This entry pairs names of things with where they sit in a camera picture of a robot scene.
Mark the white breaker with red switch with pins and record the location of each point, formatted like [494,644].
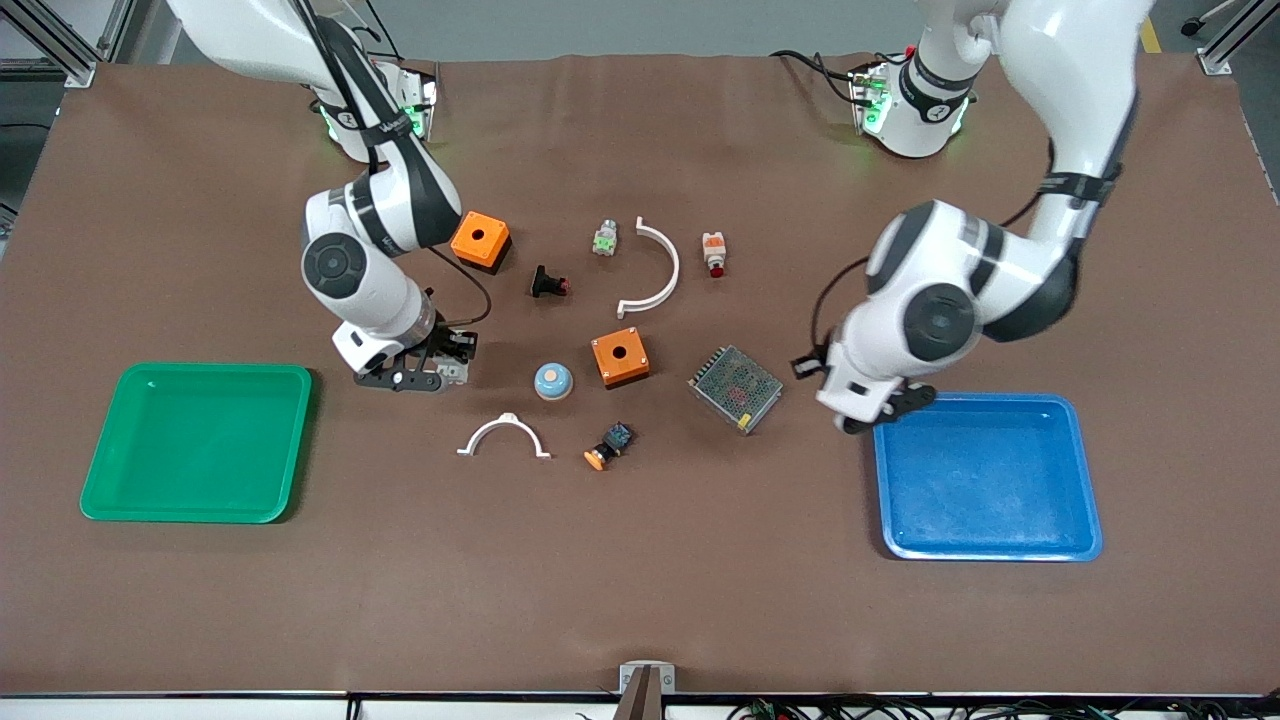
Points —
[455,373]

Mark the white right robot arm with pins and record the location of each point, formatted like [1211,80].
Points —
[380,300]

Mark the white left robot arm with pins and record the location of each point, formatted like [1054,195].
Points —
[1060,60]

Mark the light blue dome buzzer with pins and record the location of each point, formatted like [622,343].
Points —
[553,381]

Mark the orange button box black base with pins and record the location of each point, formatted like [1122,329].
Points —
[480,240]
[620,357]

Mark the blue plastic tray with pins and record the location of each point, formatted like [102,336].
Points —
[985,480]

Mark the black square push button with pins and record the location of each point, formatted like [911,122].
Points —
[545,282]

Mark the metal mesh power supply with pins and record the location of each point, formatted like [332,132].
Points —
[735,388]

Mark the yellow mushroom push button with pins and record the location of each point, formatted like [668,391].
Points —
[608,447]

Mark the green plastic tray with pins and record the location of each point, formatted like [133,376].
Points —
[200,440]

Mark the white push button red cap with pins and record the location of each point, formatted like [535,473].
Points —
[714,252]

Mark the brown table cover mat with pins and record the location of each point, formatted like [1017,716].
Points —
[640,560]

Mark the small white curved bracket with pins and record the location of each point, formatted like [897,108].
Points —
[510,420]

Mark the green grey selector switch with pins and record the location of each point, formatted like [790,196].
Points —
[605,240]

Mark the large white curved bracket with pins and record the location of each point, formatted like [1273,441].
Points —
[672,265]

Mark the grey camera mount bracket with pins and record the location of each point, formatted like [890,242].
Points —
[646,680]

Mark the aluminium frame profile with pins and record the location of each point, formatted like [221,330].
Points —
[60,40]
[1225,45]

